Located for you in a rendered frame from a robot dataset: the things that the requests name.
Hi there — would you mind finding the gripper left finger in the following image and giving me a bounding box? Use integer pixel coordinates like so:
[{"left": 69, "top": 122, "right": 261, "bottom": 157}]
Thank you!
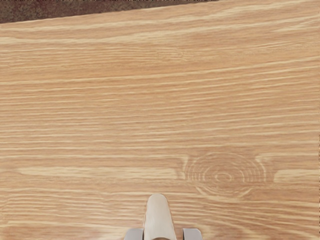
[{"left": 123, "top": 227, "right": 145, "bottom": 240}]

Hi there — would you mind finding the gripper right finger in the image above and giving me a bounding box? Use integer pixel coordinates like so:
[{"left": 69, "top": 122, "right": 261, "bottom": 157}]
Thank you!
[{"left": 181, "top": 227, "right": 203, "bottom": 240}]

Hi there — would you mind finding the beige rounded object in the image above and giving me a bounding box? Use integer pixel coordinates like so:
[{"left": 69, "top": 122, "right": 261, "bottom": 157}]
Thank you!
[{"left": 144, "top": 193, "right": 178, "bottom": 240}]

